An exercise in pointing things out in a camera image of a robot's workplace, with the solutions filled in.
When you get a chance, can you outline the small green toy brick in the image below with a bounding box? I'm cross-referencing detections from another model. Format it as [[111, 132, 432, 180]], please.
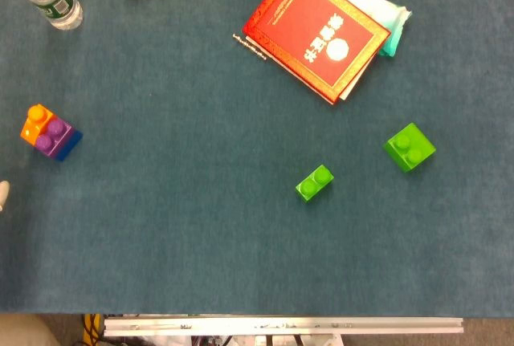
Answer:
[[295, 164, 335, 205]]

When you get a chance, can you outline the large green toy brick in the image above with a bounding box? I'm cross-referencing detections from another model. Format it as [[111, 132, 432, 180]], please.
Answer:
[[382, 122, 437, 173]]

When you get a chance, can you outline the orange building block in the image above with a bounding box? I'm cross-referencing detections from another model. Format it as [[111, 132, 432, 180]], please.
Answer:
[[19, 104, 55, 147]]

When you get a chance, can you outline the purple building block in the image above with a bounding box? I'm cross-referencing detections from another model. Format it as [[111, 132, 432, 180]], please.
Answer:
[[35, 117, 73, 159]]

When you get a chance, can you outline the blue building block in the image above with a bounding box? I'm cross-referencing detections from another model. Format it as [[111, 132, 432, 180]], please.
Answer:
[[54, 128, 84, 162]]

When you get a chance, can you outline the blue felt table cloth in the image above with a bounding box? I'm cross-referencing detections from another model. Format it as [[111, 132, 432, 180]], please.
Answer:
[[0, 0, 514, 318]]

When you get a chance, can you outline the red gold-bordered book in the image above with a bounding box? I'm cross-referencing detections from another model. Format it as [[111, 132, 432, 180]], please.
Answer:
[[242, 0, 392, 105]]

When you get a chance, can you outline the white and teal cloth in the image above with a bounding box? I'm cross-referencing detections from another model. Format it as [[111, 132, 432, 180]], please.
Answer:
[[311, 0, 413, 58]]

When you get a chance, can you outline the yellow cable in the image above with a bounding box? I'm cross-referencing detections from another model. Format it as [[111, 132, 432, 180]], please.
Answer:
[[83, 313, 101, 346]]

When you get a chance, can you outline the small silver bead chain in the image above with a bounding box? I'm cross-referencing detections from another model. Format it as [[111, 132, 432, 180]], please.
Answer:
[[232, 32, 269, 61]]

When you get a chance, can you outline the aluminium profile rail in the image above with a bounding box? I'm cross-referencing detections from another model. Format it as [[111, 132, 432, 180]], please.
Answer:
[[103, 316, 465, 337]]

